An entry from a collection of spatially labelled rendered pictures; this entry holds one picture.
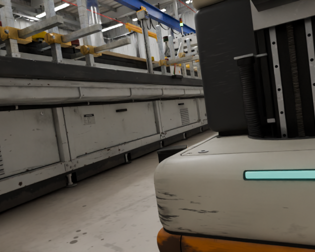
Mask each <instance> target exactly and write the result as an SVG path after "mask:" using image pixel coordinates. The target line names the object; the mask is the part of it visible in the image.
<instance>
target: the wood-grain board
mask: <svg viewBox="0 0 315 252"><path fill-rule="evenodd" d="M31 40H32V41H33V42H38V43H39V41H36V40H33V39H32V36H31ZM81 46H82V45H79V46H77V47H76V48H75V49H76V50H80V48H81ZM101 54H103V55H108V56H114V57H119V58H125V59H130V60H135V61H141V62H146V59H145V58H140V57H135V56H130V55H126V54H121V53H116V52H111V51H103V52H101ZM157 63H158V61H155V60H154V61H152V64H157ZM186 70H189V71H190V68H188V67H186Z"/></svg>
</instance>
